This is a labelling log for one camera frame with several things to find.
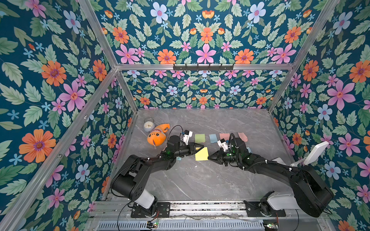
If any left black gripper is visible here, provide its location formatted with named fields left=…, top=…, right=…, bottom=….
left=172, top=143, right=203, bottom=159

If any green memo pad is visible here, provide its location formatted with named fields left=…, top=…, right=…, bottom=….
left=195, top=134, right=206, bottom=143

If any yellow memo pad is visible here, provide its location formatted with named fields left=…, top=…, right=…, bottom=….
left=195, top=147, right=209, bottom=161

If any pale white memo pad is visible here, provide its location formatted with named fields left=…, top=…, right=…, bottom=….
left=209, top=134, right=218, bottom=143

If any pink memo pad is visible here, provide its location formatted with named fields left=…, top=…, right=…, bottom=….
left=219, top=133, right=230, bottom=141

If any torn pink sheet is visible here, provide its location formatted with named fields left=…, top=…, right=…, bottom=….
left=238, top=132, right=248, bottom=142

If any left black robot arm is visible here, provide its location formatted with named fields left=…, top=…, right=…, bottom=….
left=110, top=135, right=205, bottom=213

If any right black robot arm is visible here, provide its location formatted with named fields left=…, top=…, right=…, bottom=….
left=208, top=138, right=334, bottom=218

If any orange fish plush toy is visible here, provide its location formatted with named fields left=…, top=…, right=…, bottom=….
left=147, top=123, right=171, bottom=147

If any small white alarm clock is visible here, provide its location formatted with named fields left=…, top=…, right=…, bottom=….
left=143, top=117, right=156, bottom=133

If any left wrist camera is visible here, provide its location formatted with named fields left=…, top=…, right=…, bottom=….
left=183, top=130, right=193, bottom=145

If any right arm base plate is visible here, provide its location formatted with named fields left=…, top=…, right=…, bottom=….
left=243, top=200, right=286, bottom=218

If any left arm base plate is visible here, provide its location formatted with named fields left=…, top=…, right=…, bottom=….
left=131, top=202, right=171, bottom=218

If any black hook rail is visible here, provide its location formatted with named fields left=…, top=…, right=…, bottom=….
left=172, top=64, right=234, bottom=71

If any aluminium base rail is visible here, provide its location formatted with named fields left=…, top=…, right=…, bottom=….
left=85, top=200, right=335, bottom=231

